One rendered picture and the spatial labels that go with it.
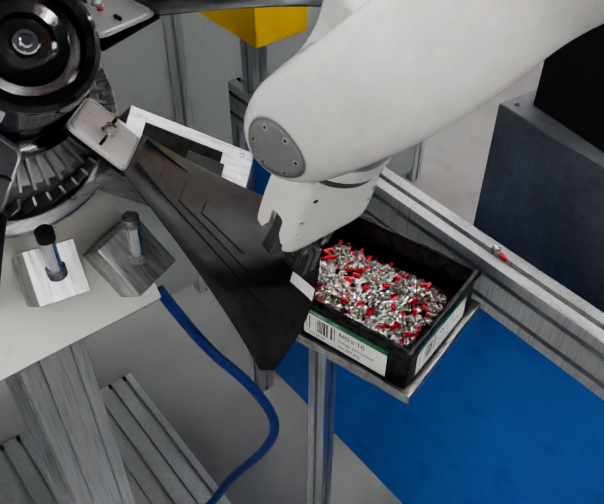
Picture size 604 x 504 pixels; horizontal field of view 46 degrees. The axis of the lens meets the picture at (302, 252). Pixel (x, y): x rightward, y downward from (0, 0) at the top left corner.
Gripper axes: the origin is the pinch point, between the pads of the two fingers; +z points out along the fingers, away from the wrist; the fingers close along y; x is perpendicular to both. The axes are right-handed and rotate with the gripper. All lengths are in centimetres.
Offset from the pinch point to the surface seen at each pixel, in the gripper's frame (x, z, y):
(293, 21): -39, 11, -31
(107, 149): -14.0, -8.3, 13.4
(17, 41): -20.3, -17.0, 17.5
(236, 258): -1.8, -1.9, 7.0
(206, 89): -75, 62, -43
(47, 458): -25, 90, 24
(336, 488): 12, 101, -26
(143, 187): -9.5, -7.4, 12.5
